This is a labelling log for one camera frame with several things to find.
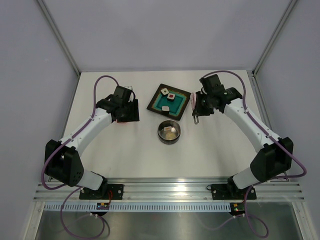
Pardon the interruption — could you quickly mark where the white sushi red centre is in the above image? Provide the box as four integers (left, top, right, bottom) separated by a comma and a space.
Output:
167, 93, 176, 102

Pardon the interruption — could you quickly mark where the round steel lunch box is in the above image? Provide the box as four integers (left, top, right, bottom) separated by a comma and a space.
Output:
157, 119, 182, 145

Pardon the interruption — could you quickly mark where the round cream steamed bun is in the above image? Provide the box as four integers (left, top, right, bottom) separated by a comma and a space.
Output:
165, 132, 176, 140

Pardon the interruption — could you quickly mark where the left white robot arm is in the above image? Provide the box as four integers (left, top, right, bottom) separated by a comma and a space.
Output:
42, 85, 140, 199

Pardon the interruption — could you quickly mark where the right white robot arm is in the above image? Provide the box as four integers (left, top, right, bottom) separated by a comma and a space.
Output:
192, 74, 294, 199

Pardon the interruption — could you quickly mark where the black teal square plate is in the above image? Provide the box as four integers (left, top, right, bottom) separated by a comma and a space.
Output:
146, 83, 191, 121

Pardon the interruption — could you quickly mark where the white sushi dark centre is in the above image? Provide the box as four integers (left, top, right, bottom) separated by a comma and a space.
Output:
161, 105, 170, 113

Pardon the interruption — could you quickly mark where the white sushi green centre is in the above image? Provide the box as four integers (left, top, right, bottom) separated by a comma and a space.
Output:
160, 88, 169, 96

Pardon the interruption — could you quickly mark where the left small circuit board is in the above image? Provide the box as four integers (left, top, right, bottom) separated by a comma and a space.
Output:
96, 202, 110, 211

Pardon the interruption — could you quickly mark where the small circuit board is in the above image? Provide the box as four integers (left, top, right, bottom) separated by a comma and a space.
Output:
229, 203, 245, 216
96, 202, 110, 211

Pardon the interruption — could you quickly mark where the right small circuit board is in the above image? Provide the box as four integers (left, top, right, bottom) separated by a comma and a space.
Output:
229, 203, 245, 216

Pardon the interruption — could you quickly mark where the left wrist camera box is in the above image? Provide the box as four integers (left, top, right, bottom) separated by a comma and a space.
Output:
125, 85, 133, 91

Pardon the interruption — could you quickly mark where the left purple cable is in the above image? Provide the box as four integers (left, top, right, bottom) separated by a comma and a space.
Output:
41, 74, 123, 238

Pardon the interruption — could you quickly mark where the right side aluminium rail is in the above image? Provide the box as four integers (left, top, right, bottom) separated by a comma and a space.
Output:
247, 70, 292, 182

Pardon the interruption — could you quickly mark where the aluminium rail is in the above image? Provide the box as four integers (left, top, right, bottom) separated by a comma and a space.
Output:
247, 70, 292, 182
32, 176, 306, 203

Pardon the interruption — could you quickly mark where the aluminium front rail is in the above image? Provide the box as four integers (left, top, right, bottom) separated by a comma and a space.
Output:
32, 176, 306, 203

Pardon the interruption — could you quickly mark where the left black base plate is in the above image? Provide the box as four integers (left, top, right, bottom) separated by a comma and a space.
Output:
79, 183, 124, 200

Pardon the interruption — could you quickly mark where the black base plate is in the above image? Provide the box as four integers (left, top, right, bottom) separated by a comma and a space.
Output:
206, 183, 249, 201
79, 183, 124, 200

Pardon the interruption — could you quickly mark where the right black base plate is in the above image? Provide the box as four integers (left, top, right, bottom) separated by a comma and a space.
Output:
206, 183, 249, 201

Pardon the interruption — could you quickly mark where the white slotted cable duct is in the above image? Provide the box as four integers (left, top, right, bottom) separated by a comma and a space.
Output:
44, 202, 231, 213

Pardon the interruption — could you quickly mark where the left frame post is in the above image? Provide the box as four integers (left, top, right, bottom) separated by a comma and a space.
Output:
35, 0, 81, 79

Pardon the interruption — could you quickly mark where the frame post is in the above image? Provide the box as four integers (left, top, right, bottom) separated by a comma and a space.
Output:
252, 0, 299, 77
35, 0, 81, 79

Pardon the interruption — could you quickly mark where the right frame post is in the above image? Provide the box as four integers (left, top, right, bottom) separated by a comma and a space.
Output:
252, 0, 299, 77

